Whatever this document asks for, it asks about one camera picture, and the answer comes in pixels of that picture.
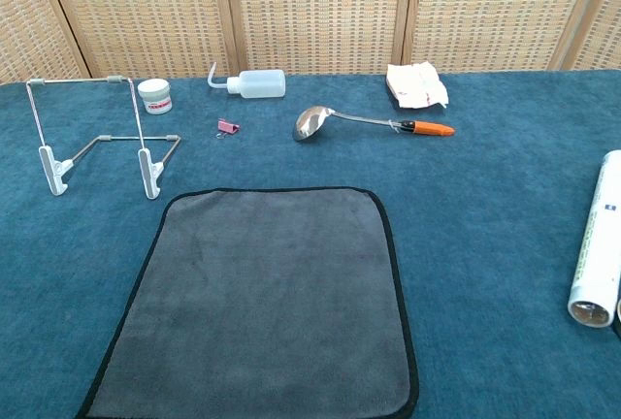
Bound grey blue microfiber cloth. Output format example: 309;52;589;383
75;186;421;419

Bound pink binder clip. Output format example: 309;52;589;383
215;118;243;139

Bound translucent plastic wash bottle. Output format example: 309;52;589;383
208;62;287;100

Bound white packet with red print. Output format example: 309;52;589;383
385;61;450;111

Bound woven wicker folding screen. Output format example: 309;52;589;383
0;0;621;85

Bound small white jar red label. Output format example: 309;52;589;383
137;79;174;115

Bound teal carpet table cover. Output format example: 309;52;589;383
0;68;621;419

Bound long white cardboard tube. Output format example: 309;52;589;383
567;149;621;329

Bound steel ladle with orange handle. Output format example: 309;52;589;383
291;105;456;143

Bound wire rack with white feet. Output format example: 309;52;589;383
24;75;182;201

